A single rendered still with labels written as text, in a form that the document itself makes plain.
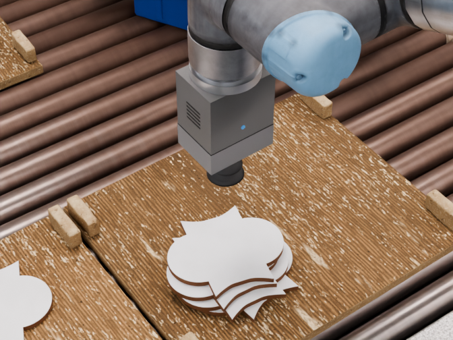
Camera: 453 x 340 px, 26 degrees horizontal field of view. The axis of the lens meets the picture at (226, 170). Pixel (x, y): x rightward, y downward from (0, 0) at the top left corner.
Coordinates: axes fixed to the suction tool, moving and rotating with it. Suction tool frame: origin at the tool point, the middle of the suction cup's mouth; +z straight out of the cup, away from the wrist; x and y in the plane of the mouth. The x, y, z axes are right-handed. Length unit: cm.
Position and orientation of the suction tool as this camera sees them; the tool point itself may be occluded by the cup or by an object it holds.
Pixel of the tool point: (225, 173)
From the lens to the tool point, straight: 111.9
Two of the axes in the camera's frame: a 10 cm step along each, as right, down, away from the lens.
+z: 0.0, 7.0, 7.1
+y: -8.1, 4.2, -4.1
